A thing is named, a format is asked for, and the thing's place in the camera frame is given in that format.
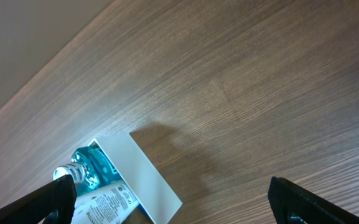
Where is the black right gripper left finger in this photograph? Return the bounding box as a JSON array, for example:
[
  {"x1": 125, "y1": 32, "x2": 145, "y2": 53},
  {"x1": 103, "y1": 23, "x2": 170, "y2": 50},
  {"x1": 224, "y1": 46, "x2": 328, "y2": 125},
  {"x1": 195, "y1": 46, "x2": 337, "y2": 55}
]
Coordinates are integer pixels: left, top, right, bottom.
[{"x1": 0, "y1": 175, "x2": 77, "y2": 224}]

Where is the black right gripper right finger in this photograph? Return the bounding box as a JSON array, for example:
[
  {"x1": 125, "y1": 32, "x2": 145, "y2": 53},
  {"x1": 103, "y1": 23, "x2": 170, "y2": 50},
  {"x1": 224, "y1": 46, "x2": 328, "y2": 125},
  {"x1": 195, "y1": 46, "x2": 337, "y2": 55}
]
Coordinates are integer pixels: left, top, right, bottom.
[{"x1": 268, "y1": 177, "x2": 359, "y2": 224}]

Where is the white conditioner tube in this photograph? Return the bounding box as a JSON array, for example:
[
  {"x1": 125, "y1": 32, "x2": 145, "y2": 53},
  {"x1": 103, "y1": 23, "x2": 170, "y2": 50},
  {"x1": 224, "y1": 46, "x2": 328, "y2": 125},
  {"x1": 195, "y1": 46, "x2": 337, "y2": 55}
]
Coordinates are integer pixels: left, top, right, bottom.
[{"x1": 71, "y1": 180, "x2": 139, "y2": 224}]

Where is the blue mouthwash bottle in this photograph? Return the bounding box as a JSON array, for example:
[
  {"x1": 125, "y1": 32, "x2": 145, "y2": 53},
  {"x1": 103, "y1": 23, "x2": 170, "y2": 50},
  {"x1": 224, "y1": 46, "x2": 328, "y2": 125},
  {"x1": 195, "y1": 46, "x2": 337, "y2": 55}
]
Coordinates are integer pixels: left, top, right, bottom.
[{"x1": 52, "y1": 146, "x2": 121, "y2": 196}]

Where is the white open cardboard box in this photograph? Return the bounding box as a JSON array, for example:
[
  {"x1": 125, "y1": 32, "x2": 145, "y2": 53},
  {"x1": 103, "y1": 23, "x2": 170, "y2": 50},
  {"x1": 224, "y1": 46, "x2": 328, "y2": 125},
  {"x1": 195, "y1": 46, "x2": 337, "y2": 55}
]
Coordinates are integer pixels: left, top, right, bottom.
[{"x1": 89, "y1": 134, "x2": 182, "y2": 224}]

